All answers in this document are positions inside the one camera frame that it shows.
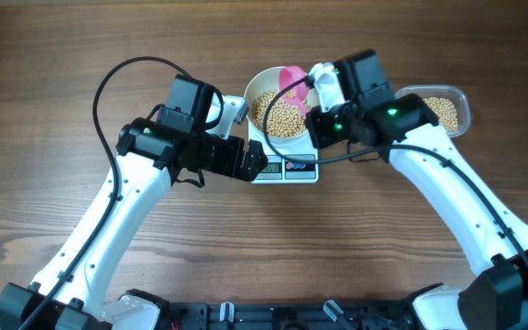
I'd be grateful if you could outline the pink plastic measuring scoop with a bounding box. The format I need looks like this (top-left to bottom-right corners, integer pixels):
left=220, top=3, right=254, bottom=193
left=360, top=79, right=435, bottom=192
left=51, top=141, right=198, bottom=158
left=279, top=66, right=309, bottom=117

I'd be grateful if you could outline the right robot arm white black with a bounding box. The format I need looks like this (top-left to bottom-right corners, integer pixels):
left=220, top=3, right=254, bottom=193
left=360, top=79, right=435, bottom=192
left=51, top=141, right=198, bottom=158
left=306, top=50, right=528, bottom=329

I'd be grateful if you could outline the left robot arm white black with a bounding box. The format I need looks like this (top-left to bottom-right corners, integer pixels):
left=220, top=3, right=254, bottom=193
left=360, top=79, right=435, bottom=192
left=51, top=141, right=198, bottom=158
left=0, top=74, right=267, bottom=329

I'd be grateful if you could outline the soybeans pile in bowl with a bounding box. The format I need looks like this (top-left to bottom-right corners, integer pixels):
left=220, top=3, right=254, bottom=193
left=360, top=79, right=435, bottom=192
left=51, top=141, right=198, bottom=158
left=252, top=90, right=306, bottom=138

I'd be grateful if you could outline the white round bowl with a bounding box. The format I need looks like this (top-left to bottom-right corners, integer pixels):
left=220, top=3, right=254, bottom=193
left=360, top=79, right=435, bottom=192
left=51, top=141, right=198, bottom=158
left=244, top=67, right=319, bottom=134

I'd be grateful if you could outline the clear container of soybeans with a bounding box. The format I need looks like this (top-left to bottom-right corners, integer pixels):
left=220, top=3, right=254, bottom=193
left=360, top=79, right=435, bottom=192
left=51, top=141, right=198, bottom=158
left=395, top=84, right=471, bottom=138

